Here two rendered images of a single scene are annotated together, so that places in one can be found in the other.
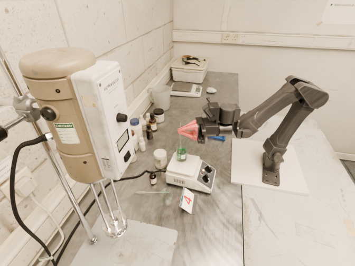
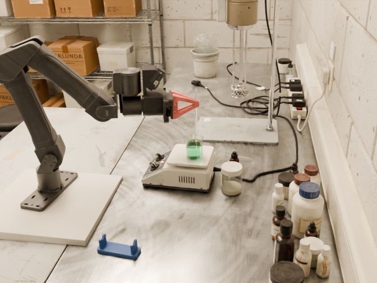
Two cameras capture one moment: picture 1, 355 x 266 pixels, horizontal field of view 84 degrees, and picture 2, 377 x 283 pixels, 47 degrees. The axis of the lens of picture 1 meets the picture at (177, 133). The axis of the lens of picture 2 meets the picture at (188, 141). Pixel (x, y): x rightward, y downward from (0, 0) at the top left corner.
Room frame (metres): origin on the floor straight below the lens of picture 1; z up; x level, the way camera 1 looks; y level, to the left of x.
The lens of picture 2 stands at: (1.72, -0.10, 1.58)
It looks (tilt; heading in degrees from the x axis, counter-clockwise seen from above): 27 degrees down; 176
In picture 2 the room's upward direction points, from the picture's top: 2 degrees counter-clockwise
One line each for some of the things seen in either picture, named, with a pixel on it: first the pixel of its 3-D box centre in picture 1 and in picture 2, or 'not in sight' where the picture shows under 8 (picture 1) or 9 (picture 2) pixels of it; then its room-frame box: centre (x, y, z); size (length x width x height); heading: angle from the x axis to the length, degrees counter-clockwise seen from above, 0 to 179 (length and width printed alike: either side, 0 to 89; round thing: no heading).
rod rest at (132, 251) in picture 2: (216, 134); (118, 245); (0.91, -0.22, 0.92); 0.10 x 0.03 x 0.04; 69
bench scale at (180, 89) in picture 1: (185, 89); not in sight; (1.54, -0.07, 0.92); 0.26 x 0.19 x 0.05; 80
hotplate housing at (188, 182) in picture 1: (189, 171); (182, 167); (0.61, -0.05, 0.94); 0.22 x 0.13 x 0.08; 73
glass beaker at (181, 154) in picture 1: (181, 152); (194, 146); (0.64, -0.02, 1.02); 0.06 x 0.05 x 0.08; 41
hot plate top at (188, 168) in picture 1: (183, 163); (191, 155); (0.62, -0.03, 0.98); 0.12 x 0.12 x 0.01; 73
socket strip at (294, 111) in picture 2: not in sight; (295, 95); (0.04, 0.47, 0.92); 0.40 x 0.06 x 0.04; 167
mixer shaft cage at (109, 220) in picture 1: (106, 200); (240, 60); (0.30, 0.17, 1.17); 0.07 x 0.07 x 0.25
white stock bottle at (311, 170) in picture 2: not in sight; (309, 183); (0.76, 0.28, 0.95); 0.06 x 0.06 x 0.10
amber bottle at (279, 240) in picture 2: (152, 122); (284, 242); (0.99, 0.15, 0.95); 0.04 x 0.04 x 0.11
